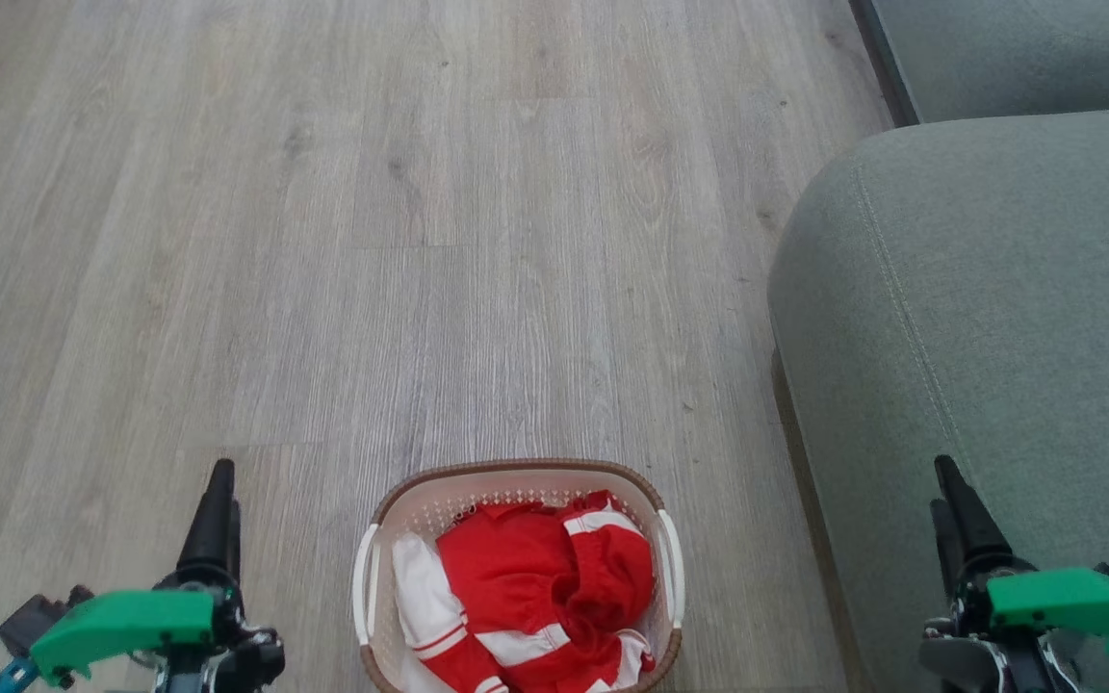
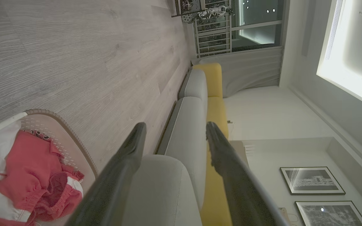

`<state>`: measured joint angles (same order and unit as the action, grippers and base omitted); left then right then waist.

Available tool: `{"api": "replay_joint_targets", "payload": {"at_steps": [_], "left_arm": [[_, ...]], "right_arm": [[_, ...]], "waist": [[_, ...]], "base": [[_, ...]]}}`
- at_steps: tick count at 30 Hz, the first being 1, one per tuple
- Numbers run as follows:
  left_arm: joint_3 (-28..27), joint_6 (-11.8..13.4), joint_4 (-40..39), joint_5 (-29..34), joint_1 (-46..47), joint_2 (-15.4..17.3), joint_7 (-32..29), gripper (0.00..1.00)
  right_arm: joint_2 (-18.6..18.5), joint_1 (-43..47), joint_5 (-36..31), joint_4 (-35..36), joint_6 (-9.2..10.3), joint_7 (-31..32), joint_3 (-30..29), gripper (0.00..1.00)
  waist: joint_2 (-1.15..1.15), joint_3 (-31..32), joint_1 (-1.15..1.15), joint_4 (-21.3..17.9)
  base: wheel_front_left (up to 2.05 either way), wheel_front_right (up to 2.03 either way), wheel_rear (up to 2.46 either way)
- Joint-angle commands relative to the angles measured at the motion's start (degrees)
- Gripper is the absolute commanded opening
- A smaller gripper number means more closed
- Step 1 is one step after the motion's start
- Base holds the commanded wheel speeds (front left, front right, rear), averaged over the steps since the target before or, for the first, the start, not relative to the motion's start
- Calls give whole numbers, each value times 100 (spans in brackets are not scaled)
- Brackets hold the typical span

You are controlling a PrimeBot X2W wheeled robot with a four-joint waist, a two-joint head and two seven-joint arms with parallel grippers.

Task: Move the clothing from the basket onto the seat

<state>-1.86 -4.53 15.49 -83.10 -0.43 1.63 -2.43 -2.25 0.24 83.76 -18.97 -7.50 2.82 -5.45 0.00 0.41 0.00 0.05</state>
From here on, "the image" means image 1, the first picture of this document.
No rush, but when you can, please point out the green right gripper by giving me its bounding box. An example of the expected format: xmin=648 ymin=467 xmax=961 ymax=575
xmin=918 ymin=455 xmax=1109 ymax=693

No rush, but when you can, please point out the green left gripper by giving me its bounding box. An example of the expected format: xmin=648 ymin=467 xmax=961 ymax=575
xmin=30 ymin=459 xmax=286 ymax=693

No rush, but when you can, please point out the red and white garment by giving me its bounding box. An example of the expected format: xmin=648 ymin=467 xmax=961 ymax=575
xmin=391 ymin=489 xmax=658 ymax=693

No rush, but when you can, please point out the large grey sofa seat cushion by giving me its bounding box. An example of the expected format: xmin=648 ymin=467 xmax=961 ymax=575
xmin=768 ymin=106 xmax=1109 ymax=693

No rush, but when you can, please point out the beige plastic laundry basket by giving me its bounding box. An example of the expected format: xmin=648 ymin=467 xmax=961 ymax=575
xmin=352 ymin=459 xmax=685 ymax=693

